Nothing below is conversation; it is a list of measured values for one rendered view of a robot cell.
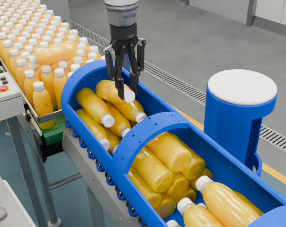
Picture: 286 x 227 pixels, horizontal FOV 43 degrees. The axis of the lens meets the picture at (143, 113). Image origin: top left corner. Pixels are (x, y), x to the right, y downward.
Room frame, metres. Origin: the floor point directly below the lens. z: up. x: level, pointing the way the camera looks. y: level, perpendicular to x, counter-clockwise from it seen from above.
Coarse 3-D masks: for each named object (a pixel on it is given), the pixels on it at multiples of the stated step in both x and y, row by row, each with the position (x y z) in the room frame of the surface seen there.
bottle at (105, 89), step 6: (102, 84) 1.07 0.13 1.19; (108, 84) 1.04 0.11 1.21; (114, 84) 1.01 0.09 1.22; (96, 90) 1.08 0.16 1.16; (102, 90) 1.04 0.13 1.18; (108, 90) 1.00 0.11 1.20; (114, 90) 0.98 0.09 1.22; (102, 96) 1.04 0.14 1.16; (108, 96) 1.00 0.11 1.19; (114, 96) 0.97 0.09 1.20; (114, 102) 0.98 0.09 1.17; (120, 102) 0.96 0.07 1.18; (126, 102) 0.96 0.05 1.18
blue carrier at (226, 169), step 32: (96, 64) 1.13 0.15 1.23; (64, 96) 1.07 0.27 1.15; (160, 128) 0.75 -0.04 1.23; (192, 128) 0.78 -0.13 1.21; (128, 160) 0.70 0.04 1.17; (224, 160) 0.74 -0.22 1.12; (128, 192) 0.66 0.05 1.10; (256, 192) 0.64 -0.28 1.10; (160, 224) 0.53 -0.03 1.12; (256, 224) 0.44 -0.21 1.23
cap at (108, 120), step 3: (105, 117) 0.96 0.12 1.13; (108, 117) 0.96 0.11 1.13; (111, 117) 0.96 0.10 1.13; (102, 120) 0.96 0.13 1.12; (105, 120) 0.95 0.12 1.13; (108, 120) 0.95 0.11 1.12; (111, 120) 0.96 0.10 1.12; (114, 120) 0.96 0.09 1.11; (105, 123) 0.95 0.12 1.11; (108, 123) 0.95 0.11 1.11; (111, 123) 0.96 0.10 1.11; (105, 126) 0.95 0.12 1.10; (108, 126) 0.95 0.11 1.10; (111, 126) 0.96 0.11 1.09
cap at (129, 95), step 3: (126, 90) 0.96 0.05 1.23; (129, 90) 0.95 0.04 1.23; (126, 93) 0.94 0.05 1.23; (129, 93) 0.95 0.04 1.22; (132, 93) 0.95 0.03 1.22; (126, 96) 0.94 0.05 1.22; (129, 96) 0.94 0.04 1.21; (132, 96) 0.95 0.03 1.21; (126, 99) 0.94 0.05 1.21; (129, 99) 0.94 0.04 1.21; (132, 99) 0.94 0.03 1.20; (129, 102) 0.94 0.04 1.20
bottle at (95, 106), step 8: (88, 88) 1.12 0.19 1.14; (80, 96) 1.09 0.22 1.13; (88, 96) 1.07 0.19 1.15; (96, 96) 1.06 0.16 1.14; (80, 104) 1.07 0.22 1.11; (88, 104) 1.03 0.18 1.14; (96, 104) 1.01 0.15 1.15; (104, 104) 1.01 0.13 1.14; (88, 112) 1.01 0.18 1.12; (96, 112) 0.98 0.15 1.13; (104, 112) 0.98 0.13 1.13; (96, 120) 0.98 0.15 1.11
